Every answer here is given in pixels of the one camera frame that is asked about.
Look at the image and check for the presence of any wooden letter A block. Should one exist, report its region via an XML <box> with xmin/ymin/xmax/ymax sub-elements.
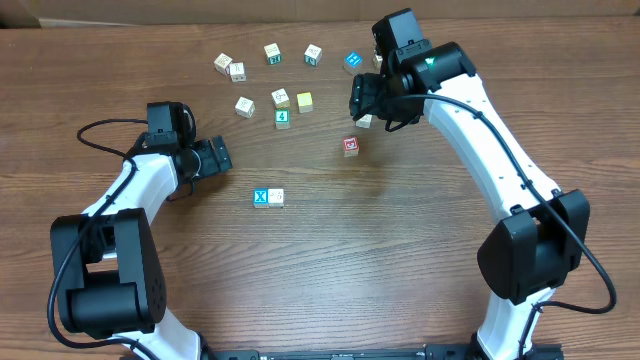
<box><xmin>355</xmin><ymin>114</ymin><xmax>372</xmax><ymax>128</ymax></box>

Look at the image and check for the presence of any blue X block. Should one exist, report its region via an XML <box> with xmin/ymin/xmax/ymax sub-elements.
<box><xmin>253</xmin><ymin>188</ymin><xmax>269</xmax><ymax>208</ymax></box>

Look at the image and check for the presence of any plain wooden block front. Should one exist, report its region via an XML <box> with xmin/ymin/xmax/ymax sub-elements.
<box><xmin>268</xmin><ymin>188</ymin><xmax>285</xmax><ymax>208</ymax></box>

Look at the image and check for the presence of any plain wooden block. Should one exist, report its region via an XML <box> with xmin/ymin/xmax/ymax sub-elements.
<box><xmin>268</xmin><ymin>188</ymin><xmax>285</xmax><ymax>208</ymax></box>
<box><xmin>214</xmin><ymin>53</ymin><xmax>233</xmax><ymax>76</ymax></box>
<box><xmin>235</xmin><ymin>97</ymin><xmax>255</xmax><ymax>118</ymax></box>

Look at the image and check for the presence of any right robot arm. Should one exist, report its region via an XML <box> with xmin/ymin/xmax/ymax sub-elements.
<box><xmin>349</xmin><ymin>9</ymin><xmax>590</xmax><ymax>359</ymax></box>

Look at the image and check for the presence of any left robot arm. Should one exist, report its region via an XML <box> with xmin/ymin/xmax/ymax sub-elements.
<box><xmin>46</xmin><ymin>102</ymin><xmax>232</xmax><ymax>359</ymax></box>

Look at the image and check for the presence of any wooden block far right top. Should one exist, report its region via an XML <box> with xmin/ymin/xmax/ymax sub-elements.
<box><xmin>372</xmin><ymin>50</ymin><xmax>383</xmax><ymax>69</ymax></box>

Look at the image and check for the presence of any blue top block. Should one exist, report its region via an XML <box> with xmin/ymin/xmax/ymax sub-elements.
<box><xmin>343</xmin><ymin>52</ymin><xmax>363</xmax><ymax>75</ymax></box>

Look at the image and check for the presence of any red number 3 block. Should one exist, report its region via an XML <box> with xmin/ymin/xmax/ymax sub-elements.
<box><xmin>342</xmin><ymin>136</ymin><xmax>360</xmax><ymax>157</ymax></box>

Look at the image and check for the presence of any plain wooden block left-middle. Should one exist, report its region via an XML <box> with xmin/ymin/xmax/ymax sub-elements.
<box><xmin>235</xmin><ymin>97</ymin><xmax>255</xmax><ymax>118</ymax></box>

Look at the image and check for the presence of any yellow top block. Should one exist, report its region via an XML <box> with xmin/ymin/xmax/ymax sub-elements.
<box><xmin>297</xmin><ymin>92</ymin><xmax>314</xmax><ymax>114</ymax></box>

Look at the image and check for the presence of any wooden block teal side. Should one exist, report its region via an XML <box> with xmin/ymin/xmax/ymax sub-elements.
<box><xmin>304</xmin><ymin>44</ymin><xmax>322</xmax><ymax>67</ymax></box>

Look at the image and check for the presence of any green number 4 block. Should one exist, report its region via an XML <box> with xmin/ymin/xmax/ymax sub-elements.
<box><xmin>274</xmin><ymin>109</ymin><xmax>291</xmax><ymax>129</ymax></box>

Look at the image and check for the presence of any wooden block yellow side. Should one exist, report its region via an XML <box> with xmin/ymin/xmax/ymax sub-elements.
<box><xmin>271</xmin><ymin>88</ymin><xmax>290</xmax><ymax>109</ymax></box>

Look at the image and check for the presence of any wooden block red-edged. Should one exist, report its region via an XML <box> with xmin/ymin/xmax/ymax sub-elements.
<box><xmin>229</xmin><ymin>62</ymin><xmax>247</xmax><ymax>83</ymax></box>

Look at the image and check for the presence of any plain wooden block far-left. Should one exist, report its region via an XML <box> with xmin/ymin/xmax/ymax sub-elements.
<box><xmin>214</xmin><ymin>53</ymin><xmax>233</xmax><ymax>76</ymax></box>

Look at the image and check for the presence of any wooden block green H side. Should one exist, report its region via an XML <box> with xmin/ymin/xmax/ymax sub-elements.
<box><xmin>264</xmin><ymin>43</ymin><xmax>282</xmax><ymax>65</ymax></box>

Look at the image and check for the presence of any cardboard strip at table back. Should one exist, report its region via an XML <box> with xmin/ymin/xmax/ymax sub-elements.
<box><xmin>1</xmin><ymin>0</ymin><xmax>639</xmax><ymax>28</ymax></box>

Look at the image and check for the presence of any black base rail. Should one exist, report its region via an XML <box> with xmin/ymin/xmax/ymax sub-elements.
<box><xmin>119</xmin><ymin>342</ymin><xmax>565</xmax><ymax>360</ymax></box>

